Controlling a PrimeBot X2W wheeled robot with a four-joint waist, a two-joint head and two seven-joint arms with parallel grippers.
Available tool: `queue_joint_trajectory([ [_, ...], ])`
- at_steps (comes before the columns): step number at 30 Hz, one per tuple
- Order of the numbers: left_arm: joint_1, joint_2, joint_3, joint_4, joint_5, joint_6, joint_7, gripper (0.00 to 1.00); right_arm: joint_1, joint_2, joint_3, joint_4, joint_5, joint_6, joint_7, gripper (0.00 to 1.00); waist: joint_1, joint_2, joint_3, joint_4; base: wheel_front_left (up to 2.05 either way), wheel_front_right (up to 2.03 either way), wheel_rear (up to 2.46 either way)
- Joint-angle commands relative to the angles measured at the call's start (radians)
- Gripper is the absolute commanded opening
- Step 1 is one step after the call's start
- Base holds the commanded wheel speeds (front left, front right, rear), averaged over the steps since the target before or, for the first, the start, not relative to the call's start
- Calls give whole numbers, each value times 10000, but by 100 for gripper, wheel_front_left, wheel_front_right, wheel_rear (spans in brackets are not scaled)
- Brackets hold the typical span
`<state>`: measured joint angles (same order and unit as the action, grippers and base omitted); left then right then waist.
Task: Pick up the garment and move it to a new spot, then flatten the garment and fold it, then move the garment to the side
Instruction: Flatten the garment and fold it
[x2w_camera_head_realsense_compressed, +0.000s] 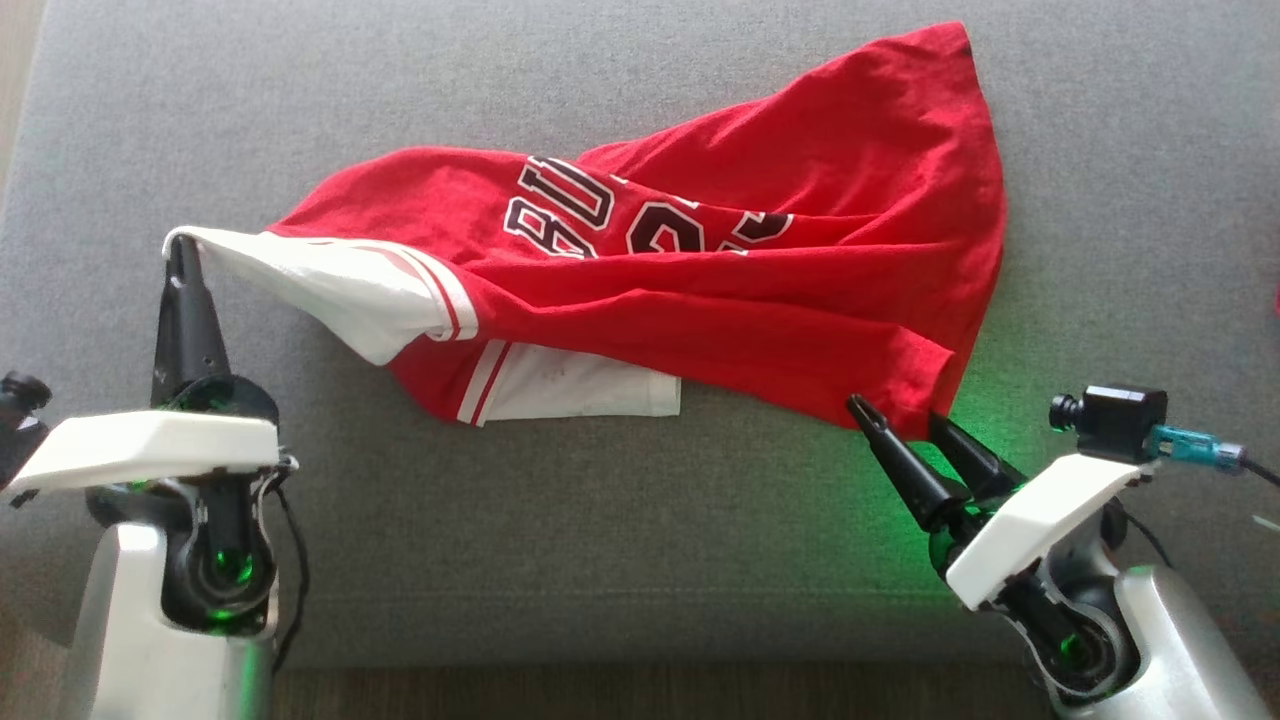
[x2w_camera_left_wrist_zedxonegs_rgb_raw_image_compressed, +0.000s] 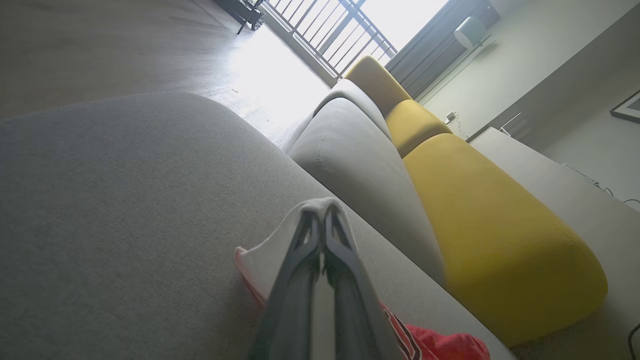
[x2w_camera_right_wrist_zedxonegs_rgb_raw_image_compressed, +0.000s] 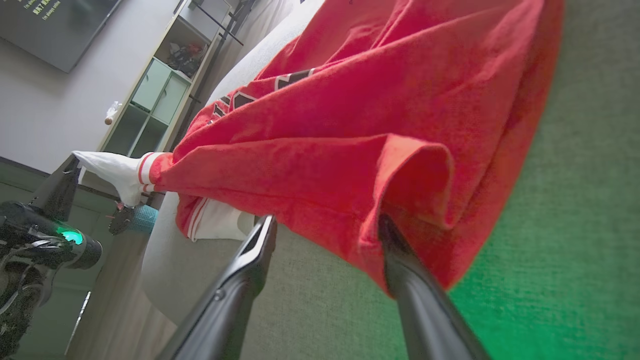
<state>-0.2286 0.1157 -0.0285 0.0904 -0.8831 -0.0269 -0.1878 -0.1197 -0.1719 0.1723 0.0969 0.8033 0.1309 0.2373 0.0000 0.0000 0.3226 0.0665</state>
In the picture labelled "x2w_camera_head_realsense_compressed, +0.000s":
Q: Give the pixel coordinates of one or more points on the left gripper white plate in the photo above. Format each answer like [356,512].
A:
[150,445]

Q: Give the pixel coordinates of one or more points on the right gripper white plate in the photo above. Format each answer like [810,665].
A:
[1040,520]

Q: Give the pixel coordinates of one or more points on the red white basketball jersey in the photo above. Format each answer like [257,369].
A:
[750,300]

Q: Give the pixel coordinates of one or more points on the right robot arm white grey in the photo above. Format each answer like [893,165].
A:
[1170,650]

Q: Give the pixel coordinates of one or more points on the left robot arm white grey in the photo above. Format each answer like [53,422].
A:
[160,620]

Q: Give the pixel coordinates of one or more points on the grey sofa seat cushion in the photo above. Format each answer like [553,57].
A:
[640,560]

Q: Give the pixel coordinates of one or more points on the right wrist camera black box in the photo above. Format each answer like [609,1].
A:
[1115,420]

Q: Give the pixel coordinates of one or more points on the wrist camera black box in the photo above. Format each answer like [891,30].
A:
[20,420]
[1115,420]

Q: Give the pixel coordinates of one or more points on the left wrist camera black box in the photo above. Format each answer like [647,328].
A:
[20,420]

